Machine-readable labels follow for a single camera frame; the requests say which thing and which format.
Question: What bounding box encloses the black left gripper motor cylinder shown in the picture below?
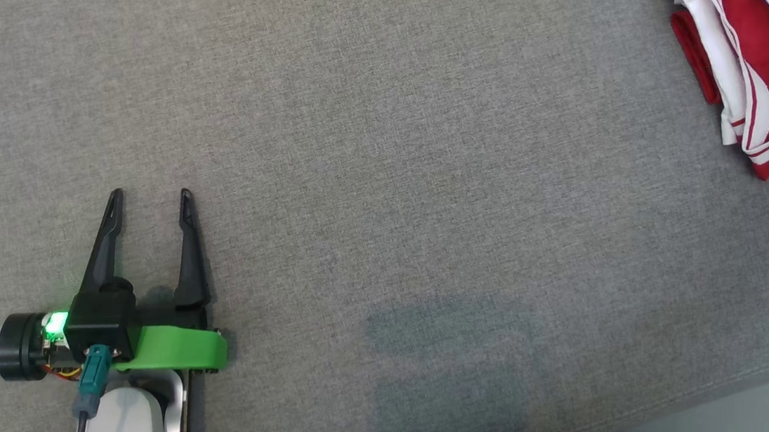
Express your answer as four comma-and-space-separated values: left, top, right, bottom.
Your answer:
0, 310, 55, 385

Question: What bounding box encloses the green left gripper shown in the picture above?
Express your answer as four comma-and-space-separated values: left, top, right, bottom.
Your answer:
69, 180, 231, 385

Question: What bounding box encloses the teal left camera connector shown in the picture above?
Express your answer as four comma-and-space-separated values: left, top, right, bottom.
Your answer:
70, 343, 119, 420

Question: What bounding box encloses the grey fabric sofa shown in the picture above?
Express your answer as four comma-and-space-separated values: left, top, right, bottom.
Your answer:
0, 0, 769, 432

